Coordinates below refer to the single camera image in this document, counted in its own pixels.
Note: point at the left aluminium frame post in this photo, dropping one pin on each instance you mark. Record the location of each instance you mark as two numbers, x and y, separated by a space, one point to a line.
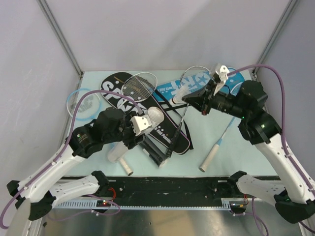
49 15

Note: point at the black shuttlecock tube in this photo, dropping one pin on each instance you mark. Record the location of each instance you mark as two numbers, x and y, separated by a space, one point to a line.
152 151

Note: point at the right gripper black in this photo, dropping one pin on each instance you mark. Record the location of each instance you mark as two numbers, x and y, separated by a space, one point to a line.
197 99

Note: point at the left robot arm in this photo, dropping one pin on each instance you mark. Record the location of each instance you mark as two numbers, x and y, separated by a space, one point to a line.
40 189

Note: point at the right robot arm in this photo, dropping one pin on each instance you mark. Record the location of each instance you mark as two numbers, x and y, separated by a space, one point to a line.
292 199

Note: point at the white racket on blue bag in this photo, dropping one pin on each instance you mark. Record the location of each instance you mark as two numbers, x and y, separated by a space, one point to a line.
193 78

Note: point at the blue racket left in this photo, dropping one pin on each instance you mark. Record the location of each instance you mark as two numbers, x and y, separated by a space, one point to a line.
89 107

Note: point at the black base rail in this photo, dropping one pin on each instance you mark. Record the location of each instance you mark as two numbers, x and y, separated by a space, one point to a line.
170 191

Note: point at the black racket bag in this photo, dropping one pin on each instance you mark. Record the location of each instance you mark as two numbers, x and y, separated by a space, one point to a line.
164 132

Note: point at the white shuttlecock tube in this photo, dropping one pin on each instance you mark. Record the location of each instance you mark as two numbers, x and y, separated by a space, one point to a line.
119 150

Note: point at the white shuttlecock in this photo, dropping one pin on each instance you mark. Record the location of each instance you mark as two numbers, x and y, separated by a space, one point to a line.
177 98

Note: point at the blue racket bag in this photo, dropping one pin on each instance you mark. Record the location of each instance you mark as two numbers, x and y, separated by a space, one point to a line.
169 89

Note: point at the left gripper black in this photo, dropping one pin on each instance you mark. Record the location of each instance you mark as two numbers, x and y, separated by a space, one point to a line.
131 142

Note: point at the right aluminium frame post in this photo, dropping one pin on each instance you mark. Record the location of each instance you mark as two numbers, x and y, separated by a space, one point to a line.
277 31

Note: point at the white racket black handle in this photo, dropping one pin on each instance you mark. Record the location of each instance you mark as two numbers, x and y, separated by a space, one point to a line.
140 86

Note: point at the blue racket right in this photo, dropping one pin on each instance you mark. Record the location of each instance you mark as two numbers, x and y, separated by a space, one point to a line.
203 167

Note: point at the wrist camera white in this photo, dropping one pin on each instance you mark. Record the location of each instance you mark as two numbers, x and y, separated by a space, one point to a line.
220 76
141 125

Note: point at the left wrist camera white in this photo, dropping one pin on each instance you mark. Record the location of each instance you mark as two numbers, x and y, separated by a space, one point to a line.
141 125

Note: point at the aluminium frame post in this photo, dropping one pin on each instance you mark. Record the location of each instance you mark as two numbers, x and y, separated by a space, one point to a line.
277 31
49 15

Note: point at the white cable duct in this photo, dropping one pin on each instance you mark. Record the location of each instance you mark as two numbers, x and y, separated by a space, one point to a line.
104 204

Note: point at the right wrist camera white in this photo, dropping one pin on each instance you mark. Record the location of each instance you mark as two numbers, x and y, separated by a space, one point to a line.
220 76

